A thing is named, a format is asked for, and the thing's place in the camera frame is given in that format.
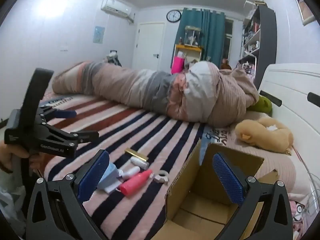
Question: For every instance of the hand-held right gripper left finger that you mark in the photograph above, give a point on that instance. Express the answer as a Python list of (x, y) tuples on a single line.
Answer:
[(95, 175)]

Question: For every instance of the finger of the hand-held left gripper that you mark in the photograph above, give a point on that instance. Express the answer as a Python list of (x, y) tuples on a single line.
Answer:
[(63, 114), (85, 135)]

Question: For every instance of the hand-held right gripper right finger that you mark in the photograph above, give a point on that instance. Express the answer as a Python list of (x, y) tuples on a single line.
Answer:
[(227, 182)]

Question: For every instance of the light blue packet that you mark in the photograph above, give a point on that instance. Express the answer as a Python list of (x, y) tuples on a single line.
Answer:
[(111, 177)]

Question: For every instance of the white tube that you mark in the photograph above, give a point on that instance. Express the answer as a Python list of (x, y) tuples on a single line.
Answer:
[(131, 172)]

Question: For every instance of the brown cardboard box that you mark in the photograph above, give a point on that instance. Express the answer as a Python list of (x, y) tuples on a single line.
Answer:
[(195, 200)]

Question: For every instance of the pink bottle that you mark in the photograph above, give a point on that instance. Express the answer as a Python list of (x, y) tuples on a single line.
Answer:
[(136, 185)]

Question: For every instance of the gold box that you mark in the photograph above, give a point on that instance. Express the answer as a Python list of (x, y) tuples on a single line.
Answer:
[(135, 153)]

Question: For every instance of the small white bottle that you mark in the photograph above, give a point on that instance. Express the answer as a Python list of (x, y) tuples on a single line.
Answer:
[(141, 163)]

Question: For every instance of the small white tape roll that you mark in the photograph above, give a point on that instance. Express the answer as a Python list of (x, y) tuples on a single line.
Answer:
[(160, 179)]

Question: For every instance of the person's left hand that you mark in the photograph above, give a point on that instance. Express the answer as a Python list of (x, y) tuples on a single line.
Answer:
[(10, 155)]

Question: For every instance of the striped fleece blanket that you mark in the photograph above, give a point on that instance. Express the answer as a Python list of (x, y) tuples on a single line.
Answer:
[(140, 130)]

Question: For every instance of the tan plush toy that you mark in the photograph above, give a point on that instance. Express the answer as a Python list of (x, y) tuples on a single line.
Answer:
[(260, 135)]

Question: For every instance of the rolled pink grey quilt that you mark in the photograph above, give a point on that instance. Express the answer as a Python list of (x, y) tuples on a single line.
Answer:
[(125, 87)]

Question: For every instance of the pink printed cloth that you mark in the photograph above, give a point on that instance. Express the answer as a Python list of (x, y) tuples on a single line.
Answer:
[(297, 208)]

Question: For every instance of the green plush toy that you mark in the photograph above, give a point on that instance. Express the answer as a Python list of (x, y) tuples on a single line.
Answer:
[(262, 106)]

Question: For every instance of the white plastic bag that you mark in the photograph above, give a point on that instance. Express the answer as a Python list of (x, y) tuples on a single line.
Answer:
[(10, 205)]

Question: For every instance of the white door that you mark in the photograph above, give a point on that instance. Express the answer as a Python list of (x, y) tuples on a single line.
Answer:
[(148, 45)]

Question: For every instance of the pink gift bag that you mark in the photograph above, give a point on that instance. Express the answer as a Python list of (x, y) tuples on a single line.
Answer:
[(177, 65)]

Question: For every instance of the white air conditioner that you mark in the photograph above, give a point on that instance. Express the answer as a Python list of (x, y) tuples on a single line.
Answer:
[(116, 8)]

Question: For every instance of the brown round object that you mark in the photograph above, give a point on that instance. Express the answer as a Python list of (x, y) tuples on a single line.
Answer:
[(225, 64)]

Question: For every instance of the white bed headboard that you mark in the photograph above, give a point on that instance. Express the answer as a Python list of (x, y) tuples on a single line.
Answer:
[(287, 80)]

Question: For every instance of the yellow side table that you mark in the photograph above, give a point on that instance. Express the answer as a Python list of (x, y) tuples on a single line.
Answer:
[(187, 48)]

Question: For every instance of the window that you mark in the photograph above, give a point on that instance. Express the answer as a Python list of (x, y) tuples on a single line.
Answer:
[(228, 40)]

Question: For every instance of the dark bookshelf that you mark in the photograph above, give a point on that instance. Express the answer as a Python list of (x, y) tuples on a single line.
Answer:
[(267, 42)]

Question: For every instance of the glass display case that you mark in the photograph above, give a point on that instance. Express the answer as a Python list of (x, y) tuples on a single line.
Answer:
[(192, 36)]

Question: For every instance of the teal curtain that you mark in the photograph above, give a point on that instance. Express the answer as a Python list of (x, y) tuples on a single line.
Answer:
[(210, 35)]

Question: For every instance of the clear storage box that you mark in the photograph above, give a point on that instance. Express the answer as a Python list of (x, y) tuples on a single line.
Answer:
[(248, 5)]

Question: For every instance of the light blue wall poster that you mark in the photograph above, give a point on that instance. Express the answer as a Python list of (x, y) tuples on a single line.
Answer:
[(99, 35)]

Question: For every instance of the round wall clock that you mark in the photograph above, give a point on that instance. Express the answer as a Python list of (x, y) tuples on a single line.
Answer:
[(173, 16)]

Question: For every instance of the framed wall picture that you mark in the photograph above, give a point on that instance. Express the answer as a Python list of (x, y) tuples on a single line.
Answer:
[(305, 10)]

